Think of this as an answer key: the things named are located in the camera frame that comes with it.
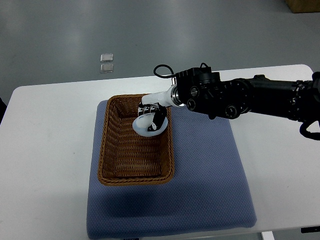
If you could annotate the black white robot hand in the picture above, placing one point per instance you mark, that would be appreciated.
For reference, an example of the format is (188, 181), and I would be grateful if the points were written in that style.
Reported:
(156, 103)

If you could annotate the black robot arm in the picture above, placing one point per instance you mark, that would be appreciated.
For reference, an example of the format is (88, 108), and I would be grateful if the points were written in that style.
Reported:
(202, 91)

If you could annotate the brown wicker basket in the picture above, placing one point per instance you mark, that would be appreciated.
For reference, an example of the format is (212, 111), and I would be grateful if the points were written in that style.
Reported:
(128, 159)

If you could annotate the upper metal floor plate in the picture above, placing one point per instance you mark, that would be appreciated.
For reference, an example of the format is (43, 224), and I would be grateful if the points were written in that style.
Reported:
(106, 57)

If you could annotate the blue quilted mat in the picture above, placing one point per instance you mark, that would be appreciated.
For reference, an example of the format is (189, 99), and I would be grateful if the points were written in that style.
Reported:
(209, 190)

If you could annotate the dark object at left edge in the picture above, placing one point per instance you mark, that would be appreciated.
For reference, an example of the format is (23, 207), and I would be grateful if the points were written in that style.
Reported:
(3, 108)

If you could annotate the cardboard box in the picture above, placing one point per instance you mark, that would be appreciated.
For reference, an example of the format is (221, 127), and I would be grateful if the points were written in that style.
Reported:
(303, 6)

